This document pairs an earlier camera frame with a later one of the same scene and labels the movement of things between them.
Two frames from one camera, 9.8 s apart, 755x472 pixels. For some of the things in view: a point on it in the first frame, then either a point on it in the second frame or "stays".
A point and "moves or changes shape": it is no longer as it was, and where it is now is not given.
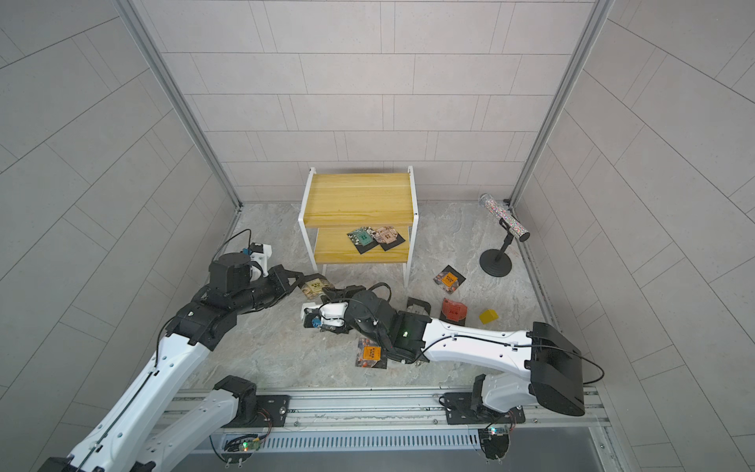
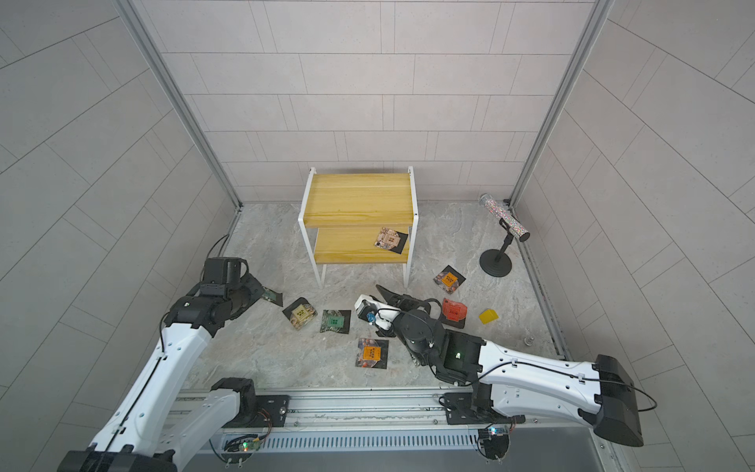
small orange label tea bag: (449, 279) stays
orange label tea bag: (371, 355) stays
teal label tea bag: (364, 239) moves or changes shape
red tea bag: (453, 312) stays
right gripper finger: (308, 323) → (393, 298)
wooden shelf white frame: (334, 205) stays
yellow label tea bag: (314, 288) → (300, 314)
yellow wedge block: (489, 316) stays
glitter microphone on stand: (495, 262) stays
